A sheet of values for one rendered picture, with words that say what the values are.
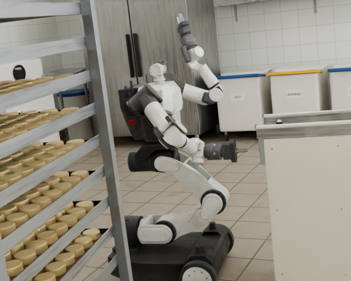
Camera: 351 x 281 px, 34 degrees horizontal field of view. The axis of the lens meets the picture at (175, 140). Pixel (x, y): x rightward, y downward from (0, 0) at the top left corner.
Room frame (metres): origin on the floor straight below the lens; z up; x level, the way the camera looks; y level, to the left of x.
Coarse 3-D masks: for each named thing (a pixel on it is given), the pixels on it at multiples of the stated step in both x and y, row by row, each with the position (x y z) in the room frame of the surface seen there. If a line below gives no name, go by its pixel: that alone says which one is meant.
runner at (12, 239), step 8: (88, 176) 1.48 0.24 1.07; (96, 176) 1.52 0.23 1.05; (104, 176) 1.57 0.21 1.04; (80, 184) 1.42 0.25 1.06; (88, 184) 1.47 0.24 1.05; (72, 192) 1.37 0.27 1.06; (80, 192) 1.41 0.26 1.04; (56, 200) 1.29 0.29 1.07; (64, 200) 1.33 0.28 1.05; (72, 200) 1.37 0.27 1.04; (48, 208) 1.25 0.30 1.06; (56, 208) 1.28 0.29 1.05; (40, 216) 1.21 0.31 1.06; (48, 216) 1.24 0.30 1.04; (24, 224) 1.14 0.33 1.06; (32, 224) 1.18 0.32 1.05; (40, 224) 1.21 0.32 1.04; (16, 232) 1.11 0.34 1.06; (24, 232) 1.14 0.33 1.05; (8, 240) 1.08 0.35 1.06; (16, 240) 1.11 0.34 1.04; (8, 248) 1.08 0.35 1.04
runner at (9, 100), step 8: (80, 72) 1.52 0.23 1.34; (88, 72) 1.57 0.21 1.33; (56, 80) 1.38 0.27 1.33; (64, 80) 1.42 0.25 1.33; (72, 80) 1.47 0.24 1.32; (80, 80) 1.51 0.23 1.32; (88, 80) 1.56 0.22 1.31; (32, 88) 1.27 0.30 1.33; (40, 88) 1.30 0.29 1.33; (48, 88) 1.34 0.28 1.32; (56, 88) 1.37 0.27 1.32; (64, 88) 1.41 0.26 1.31; (0, 96) 1.14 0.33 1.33; (8, 96) 1.17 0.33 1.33; (16, 96) 1.20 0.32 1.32; (24, 96) 1.23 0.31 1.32; (32, 96) 1.26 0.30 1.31; (40, 96) 1.29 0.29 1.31; (0, 104) 1.14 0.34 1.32; (8, 104) 1.16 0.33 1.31; (16, 104) 1.19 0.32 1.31
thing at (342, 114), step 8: (304, 112) 2.94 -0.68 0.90; (312, 112) 2.92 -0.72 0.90; (320, 112) 2.91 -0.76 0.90; (328, 112) 2.89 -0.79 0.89; (336, 112) 2.88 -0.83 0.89; (344, 112) 2.87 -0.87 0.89; (264, 120) 2.99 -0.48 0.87; (272, 120) 2.98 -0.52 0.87; (288, 120) 2.96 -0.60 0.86; (296, 120) 2.94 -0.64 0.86; (304, 120) 2.93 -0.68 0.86; (312, 120) 2.92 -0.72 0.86; (320, 120) 2.91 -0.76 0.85; (328, 120) 2.90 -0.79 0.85; (336, 120) 2.89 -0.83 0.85
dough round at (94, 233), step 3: (84, 231) 1.57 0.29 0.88; (87, 231) 1.57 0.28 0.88; (90, 231) 1.56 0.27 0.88; (93, 231) 1.56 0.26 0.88; (96, 231) 1.56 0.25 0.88; (99, 231) 1.56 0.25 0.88; (84, 234) 1.55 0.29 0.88; (87, 234) 1.54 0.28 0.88; (90, 234) 1.54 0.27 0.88; (93, 234) 1.54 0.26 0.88; (96, 234) 1.55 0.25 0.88; (99, 234) 1.56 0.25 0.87; (93, 237) 1.54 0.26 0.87; (96, 237) 1.55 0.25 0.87; (99, 237) 1.55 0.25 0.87; (93, 240) 1.54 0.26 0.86
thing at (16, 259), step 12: (72, 204) 1.56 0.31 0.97; (84, 204) 1.54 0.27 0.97; (60, 216) 1.50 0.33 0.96; (72, 216) 1.45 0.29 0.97; (48, 228) 1.38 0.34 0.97; (60, 228) 1.37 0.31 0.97; (24, 240) 1.33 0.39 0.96; (36, 240) 1.30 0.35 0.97; (48, 240) 1.31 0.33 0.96; (12, 252) 1.27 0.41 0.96; (24, 252) 1.23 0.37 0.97; (36, 252) 1.25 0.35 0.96; (12, 264) 1.17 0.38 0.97; (24, 264) 1.20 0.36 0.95; (12, 276) 1.14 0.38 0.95
